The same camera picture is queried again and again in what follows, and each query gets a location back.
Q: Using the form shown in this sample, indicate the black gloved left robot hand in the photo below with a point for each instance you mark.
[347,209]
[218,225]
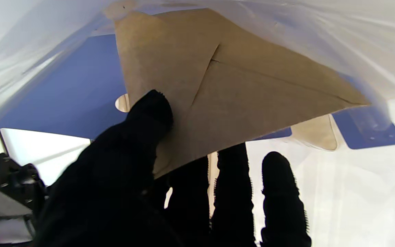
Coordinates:
[115,192]

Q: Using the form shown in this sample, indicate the brown paper envelope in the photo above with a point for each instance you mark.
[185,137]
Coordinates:
[238,103]

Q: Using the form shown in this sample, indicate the white sheer curtain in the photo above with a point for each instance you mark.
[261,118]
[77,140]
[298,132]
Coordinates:
[355,192]

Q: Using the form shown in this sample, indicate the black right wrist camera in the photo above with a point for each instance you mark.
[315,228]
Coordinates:
[5,188]

